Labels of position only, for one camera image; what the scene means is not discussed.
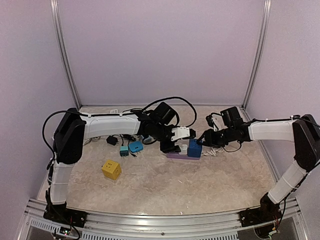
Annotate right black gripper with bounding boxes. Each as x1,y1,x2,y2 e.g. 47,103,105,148
196,126,234,149

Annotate white USB charger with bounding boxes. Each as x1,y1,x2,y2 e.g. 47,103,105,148
175,143,188,155

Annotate dark blue cube socket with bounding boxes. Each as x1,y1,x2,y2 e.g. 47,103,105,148
187,139,203,159

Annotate teal USB charger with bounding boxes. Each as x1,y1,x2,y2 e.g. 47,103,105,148
119,145,130,157

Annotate purple power strip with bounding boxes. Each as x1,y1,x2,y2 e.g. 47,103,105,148
166,153,200,161

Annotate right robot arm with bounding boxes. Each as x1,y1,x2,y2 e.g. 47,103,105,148
197,107,320,227

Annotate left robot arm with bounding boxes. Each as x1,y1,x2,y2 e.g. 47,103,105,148
42,98,196,226

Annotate light blue charger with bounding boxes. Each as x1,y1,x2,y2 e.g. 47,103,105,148
140,135,153,145

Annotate blue rounded charger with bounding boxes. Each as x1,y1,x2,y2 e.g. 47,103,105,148
128,141,144,154

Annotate yellow cube socket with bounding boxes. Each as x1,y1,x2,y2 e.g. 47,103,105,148
101,159,122,180

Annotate white power strip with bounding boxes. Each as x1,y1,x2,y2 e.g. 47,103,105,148
110,109,119,114

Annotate purple strip white cord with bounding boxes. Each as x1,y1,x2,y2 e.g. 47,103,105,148
201,147,226,157

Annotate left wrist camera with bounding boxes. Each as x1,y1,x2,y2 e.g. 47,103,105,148
171,126,196,142

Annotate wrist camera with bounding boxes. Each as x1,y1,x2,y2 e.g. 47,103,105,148
171,126,196,142
205,112,221,132

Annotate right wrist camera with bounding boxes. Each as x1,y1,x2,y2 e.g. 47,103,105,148
205,112,221,132

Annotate black USB cable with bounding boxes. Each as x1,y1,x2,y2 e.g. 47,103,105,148
117,134,138,158

